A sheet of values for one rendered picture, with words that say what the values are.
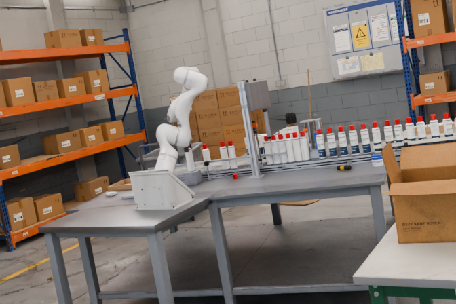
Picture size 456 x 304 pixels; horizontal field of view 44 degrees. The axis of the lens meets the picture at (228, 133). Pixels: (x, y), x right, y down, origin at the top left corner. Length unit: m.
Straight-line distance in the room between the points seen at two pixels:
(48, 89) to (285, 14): 3.58
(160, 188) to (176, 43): 6.43
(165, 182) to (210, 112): 4.34
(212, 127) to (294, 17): 2.15
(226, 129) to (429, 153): 5.18
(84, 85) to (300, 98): 3.16
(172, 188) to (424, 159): 1.48
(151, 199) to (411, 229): 1.66
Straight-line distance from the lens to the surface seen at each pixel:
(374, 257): 2.28
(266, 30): 8.83
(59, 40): 7.91
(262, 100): 3.89
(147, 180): 3.45
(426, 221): 2.36
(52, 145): 7.71
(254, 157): 3.89
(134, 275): 4.38
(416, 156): 2.63
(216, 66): 9.21
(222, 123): 7.60
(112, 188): 4.42
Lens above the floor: 1.55
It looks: 6 degrees down
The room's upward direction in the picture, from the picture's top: 10 degrees counter-clockwise
